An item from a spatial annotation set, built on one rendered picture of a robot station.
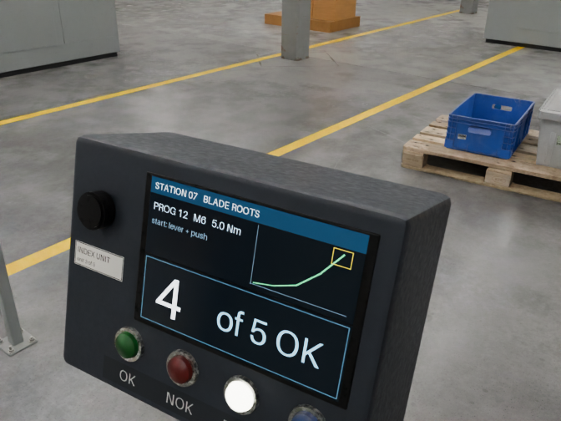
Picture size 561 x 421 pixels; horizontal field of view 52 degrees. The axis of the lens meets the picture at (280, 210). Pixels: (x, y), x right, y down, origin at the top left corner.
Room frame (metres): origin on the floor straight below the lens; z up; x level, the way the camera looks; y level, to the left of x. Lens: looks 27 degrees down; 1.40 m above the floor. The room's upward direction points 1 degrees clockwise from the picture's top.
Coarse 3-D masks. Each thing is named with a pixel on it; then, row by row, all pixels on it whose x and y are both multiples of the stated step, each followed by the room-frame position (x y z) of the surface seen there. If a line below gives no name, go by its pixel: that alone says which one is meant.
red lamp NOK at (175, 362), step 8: (176, 352) 0.31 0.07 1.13; (184, 352) 0.31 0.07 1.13; (168, 360) 0.32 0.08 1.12; (176, 360) 0.31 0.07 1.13; (184, 360) 0.31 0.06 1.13; (192, 360) 0.31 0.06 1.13; (168, 368) 0.31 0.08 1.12; (176, 368) 0.30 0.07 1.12; (184, 368) 0.30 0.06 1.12; (192, 368) 0.31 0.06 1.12; (176, 376) 0.30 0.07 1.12; (184, 376) 0.30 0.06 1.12; (192, 376) 0.30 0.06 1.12; (184, 384) 0.30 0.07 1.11
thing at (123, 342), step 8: (128, 328) 0.34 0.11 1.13; (120, 336) 0.33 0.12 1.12; (128, 336) 0.33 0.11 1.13; (136, 336) 0.33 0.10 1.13; (120, 344) 0.33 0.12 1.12; (128, 344) 0.33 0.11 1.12; (136, 344) 0.33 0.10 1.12; (120, 352) 0.33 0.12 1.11; (128, 352) 0.33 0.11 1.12; (136, 352) 0.33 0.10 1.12; (128, 360) 0.33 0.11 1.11; (136, 360) 0.33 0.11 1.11
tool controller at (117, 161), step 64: (128, 192) 0.37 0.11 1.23; (192, 192) 0.34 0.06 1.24; (256, 192) 0.32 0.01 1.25; (320, 192) 0.31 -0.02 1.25; (384, 192) 0.34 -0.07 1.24; (128, 256) 0.36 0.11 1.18; (192, 256) 0.33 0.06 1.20; (256, 256) 0.31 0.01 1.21; (320, 256) 0.29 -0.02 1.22; (384, 256) 0.28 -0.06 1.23; (128, 320) 0.34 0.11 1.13; (256, 320) 0.30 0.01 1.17; (320, 320) 0.28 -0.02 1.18; (384, 320) 0.26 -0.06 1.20; (128, 384) 0.33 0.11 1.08; (192, 384) 0.31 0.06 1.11; (256, 384) 0.28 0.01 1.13; (320, 384) 0.27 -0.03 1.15; (384, 384) 0.27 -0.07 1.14
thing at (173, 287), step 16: (144, 256) 0.35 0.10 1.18; (144, 272) 0.34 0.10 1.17; (160, 272) 0.34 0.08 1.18; (176, 272) 0.33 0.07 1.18; (192, 272) 0.33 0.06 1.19; (144, 288) 0.34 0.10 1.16; (160, 288) 0.34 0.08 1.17; (176, 288) 0.33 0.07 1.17; (192, 288) 0.32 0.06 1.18; (144, 304) 0.34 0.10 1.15; (160, 304) 0.33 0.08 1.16; (176, 304) 0.33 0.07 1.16; (192, 304) 0.32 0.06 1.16; (160, 320) 0.33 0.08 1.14; (176, 320) 0.32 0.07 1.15; (192, 320) 0.32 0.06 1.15; (192, 336) 0.31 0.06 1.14
